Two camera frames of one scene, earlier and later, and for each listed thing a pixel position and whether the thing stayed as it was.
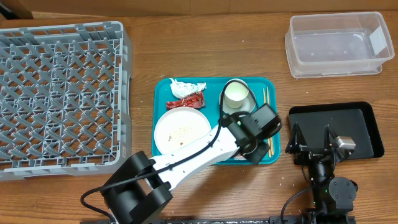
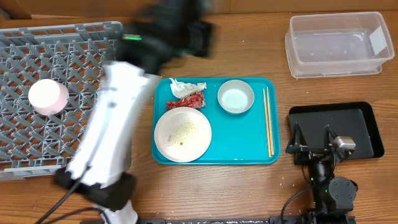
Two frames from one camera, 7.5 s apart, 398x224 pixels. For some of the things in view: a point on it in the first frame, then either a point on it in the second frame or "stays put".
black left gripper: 259,157 to 206,30
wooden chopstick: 268,103 stays put
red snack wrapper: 196,101 stays put
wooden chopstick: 268,139 stays put
